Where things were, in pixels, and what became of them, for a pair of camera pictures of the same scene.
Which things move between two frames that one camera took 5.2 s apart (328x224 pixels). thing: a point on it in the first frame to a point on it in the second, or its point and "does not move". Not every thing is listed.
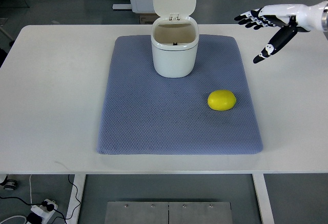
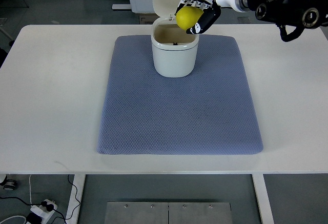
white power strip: [42, 211] does not move
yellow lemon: [221, 100] to [187, 16]
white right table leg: [263, 199] does not move
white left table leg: [79, 181] does not move
